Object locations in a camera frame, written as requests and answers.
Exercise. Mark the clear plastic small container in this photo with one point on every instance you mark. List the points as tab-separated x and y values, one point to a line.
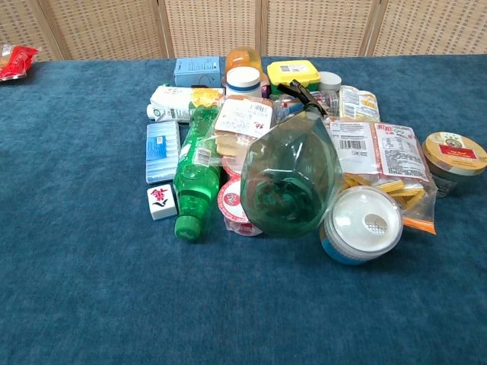
327	100

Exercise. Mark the white mahjong tile block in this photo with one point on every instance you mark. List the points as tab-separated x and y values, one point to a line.
162	201

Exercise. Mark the yellow lidded box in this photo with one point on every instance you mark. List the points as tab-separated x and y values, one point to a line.
293	74

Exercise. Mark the woven rattan folding screen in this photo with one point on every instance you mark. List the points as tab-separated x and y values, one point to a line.
312	26

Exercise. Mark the gold lid green tin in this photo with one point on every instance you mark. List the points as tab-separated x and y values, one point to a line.
453	161

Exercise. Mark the red snack packet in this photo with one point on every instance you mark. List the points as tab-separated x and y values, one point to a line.
15	61

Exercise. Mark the white round lid jar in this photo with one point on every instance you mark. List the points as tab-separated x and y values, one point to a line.
329	81

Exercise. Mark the white milk carton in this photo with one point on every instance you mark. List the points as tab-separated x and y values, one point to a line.
173	103

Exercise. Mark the blue tissue pack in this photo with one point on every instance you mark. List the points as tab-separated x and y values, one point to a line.
163	150

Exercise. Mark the bag of yellow crackers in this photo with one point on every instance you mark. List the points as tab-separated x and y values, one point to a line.
384	156

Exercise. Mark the yellow white snack packet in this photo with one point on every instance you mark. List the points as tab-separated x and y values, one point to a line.
358	102

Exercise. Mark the red white yogurt cup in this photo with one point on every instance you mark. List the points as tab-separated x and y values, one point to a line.
233	207

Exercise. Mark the orange lidded jar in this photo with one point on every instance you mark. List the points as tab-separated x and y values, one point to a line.
243	58

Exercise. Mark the packaged sandwich bread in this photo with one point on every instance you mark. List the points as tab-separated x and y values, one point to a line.
239	125

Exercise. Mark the blue tablecloth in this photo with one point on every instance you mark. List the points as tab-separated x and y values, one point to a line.
114	281

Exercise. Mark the light blue carton box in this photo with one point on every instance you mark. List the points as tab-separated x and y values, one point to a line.
197	72

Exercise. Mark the white lid blue cup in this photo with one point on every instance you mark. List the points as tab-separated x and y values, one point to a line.
361	228

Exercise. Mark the green plastic soda bottle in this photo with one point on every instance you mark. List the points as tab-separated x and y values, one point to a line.
197	178

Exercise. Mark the large clear green bottle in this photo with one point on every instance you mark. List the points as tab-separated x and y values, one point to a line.
291	176

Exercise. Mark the white jar with blue band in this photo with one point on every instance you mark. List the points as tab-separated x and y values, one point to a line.
243	81

